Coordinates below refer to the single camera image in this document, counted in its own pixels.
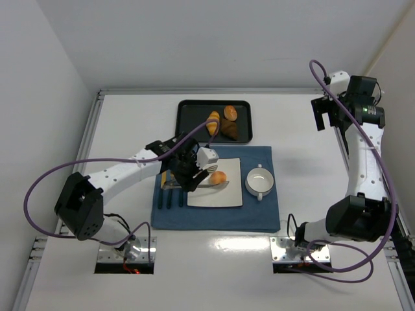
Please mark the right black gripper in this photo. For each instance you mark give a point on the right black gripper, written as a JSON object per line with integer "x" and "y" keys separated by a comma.
{"x": 318, "y": 110}

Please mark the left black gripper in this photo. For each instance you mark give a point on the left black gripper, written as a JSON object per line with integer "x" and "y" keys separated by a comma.
{"x": 190, "y": 177}

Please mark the metal tongs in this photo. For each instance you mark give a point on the metal tongs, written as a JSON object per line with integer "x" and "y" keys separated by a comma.
{"x": 173, "y": 184}

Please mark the round orange bun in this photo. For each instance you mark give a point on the round orange bun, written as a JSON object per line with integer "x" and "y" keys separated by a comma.
{"x": 217, "y": 178}

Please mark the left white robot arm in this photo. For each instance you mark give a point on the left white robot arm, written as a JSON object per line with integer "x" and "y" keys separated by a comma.
{"x": 81, "y": 203}

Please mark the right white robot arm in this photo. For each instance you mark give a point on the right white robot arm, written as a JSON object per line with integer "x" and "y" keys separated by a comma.
{"x": 364, "y": 213}

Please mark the yellow striped bread loaf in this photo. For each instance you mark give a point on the yellow striped bread loaf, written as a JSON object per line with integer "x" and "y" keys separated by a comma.
{"x": 214, "y": 121}

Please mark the black rectangular tray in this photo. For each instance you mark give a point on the black rectangular tray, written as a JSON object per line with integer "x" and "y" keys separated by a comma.
{"x": 192, "y": 113}

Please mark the white square plate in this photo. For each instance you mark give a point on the white square plate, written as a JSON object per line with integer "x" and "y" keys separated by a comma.
{"x": 228, "y": 196}

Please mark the brown chocolate croissant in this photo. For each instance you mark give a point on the brown chocolate croissant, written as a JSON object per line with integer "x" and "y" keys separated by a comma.
{"x": 229, "y": 129}

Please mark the round bun top right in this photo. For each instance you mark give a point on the round bun top right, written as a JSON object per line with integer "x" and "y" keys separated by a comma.
{"x": 230, "y": 113}

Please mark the gold knife green handle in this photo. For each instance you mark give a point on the gold knife green handle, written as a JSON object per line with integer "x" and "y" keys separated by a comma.
{"x": 160, "y": 195}

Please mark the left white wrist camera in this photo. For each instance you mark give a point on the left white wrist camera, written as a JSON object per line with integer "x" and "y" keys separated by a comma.
{"x": 206, "y": 156}

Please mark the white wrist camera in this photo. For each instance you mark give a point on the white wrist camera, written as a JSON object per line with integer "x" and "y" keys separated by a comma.
{"x": 338, "y": 82}
{"x": 206, "y": 156}

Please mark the gold fork green handle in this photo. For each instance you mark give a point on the gold fork green handle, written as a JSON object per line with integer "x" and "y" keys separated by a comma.
{"x": 169, "y": 199}

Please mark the gold spoon green handle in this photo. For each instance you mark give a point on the gold spoon green handle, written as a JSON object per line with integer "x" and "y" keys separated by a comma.
{"x": 181, "y": 198}

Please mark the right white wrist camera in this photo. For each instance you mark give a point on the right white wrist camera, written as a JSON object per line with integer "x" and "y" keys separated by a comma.
{"x": 338, "y": 82}

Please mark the white two-handled soup bowl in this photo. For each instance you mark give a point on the white two-handled soup bowl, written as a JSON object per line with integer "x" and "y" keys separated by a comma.
{"x": 259, "y": 182}

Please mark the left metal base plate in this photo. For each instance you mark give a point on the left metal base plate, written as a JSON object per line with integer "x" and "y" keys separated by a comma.
{"x": 141, "y": 250}

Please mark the metal base plate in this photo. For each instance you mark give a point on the metal base plate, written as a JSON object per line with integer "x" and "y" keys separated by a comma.
{"x": 141, "y": 250}
{"x": 283, "y": 251}

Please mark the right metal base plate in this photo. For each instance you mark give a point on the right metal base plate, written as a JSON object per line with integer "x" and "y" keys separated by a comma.
{"x": 283, "y": 251}

